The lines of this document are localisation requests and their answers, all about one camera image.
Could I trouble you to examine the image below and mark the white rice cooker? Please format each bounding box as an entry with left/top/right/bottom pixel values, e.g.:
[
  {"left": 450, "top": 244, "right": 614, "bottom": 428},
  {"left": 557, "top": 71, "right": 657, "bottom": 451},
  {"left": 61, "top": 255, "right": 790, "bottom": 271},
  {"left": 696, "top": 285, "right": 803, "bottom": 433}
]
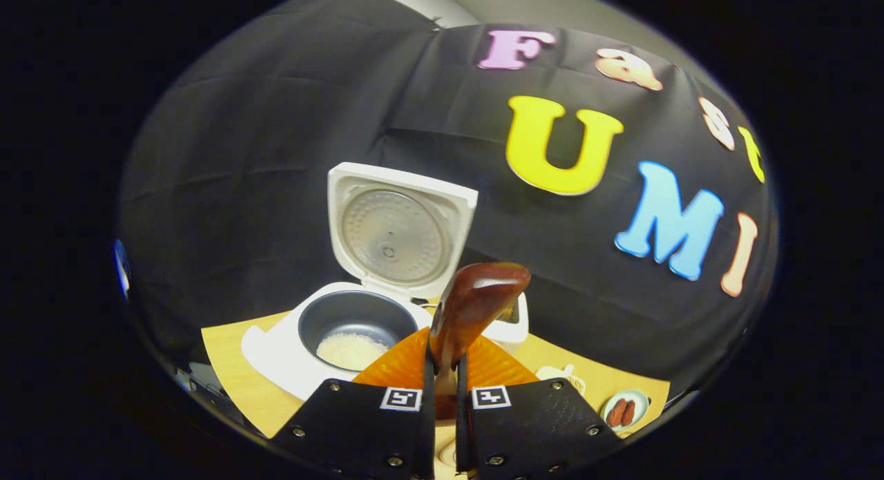
[{"left": 240, "top": 162, "right": 479, "bottom": 402}]

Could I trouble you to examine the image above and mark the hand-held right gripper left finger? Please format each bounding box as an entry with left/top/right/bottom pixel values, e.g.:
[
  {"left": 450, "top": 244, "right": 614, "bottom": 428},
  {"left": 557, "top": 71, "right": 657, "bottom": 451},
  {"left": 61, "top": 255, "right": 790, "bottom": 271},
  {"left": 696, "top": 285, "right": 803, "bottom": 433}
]
[{"left": 269, "top": 327, "right": 437, "bottom": 479}]

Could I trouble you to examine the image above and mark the white toaster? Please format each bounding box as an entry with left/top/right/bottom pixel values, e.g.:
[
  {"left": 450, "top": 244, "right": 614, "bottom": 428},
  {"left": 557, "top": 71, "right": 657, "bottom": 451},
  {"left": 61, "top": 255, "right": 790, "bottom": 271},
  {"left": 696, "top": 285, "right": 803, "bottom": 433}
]
[{"left": 480, "top": 291, "right": 530, "bottom": 354}]

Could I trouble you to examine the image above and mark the white divided grain dish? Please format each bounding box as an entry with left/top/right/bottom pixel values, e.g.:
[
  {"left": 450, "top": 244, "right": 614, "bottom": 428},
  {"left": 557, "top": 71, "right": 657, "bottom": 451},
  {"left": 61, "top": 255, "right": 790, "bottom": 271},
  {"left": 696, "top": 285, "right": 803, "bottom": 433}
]
[{"left": 535, "top": 364, "right": 587, "bottom": 396}]

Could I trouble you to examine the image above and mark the poured white rice portion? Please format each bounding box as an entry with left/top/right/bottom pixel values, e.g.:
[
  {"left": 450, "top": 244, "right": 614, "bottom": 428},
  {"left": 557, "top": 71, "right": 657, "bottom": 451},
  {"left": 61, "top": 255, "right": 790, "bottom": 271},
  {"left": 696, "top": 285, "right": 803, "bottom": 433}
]
[{"left": 316, "top": 332, "right": 392, "bottom": 372}]

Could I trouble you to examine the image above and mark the dark wooden spoon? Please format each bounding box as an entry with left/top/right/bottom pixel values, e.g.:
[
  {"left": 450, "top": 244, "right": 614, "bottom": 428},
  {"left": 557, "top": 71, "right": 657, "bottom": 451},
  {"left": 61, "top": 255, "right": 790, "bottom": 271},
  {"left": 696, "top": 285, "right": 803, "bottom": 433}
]
[{"left": 428, "top": 262, "right": 532, "bottom": 420}]

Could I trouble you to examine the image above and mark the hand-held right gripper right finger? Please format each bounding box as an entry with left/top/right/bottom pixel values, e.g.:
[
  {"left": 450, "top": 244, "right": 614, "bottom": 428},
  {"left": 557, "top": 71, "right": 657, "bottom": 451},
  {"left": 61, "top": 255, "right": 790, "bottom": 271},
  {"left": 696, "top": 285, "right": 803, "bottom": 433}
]
[{"left": 456, "top": 335, "right": 626, "bottom": 479}]

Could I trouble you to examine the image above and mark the pale green plate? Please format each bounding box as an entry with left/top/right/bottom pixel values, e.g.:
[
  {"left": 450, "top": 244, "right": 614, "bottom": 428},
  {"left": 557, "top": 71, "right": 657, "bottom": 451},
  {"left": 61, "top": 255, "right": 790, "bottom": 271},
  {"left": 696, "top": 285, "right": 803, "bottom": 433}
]
[{"left": 599, "top": 389, "right": 651, "bottom": 432}]

